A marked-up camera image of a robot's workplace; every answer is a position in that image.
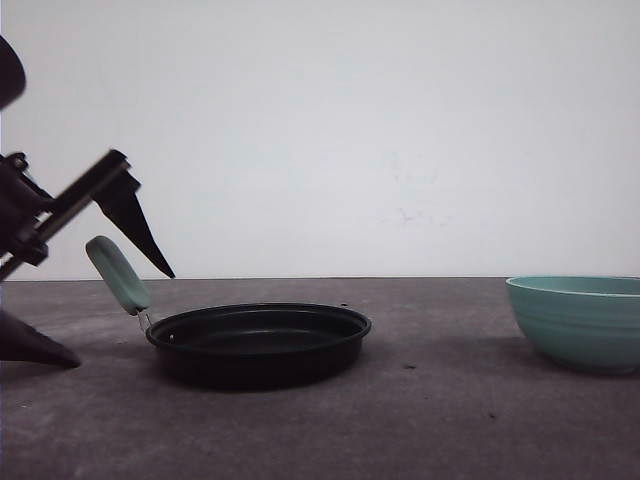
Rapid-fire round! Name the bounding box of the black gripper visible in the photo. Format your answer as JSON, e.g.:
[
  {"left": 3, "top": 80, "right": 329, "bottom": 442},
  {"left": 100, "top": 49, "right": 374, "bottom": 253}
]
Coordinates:
[{"left": 1, "top": 150, "right": 175, "bottom": 368}]

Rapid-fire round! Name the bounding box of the black pan with green handle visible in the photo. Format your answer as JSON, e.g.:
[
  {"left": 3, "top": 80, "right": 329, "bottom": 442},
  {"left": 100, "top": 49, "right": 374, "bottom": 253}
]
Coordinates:
[{"left": 85, "top": 236, "right": 372, "bottom": 391}]

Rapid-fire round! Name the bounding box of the teal ceramic bowl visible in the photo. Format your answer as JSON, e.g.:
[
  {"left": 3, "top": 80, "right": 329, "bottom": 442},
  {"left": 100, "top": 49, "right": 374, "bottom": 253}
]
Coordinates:
[{"left": 505, "top": 276, "right": 639, "bottom": 375}]

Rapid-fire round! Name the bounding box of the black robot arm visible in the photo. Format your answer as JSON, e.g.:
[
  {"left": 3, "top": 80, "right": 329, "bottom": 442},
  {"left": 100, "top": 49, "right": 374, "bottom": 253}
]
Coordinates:
[{"left": 1, "top": 36, "right": 175, "bottom": 368}]

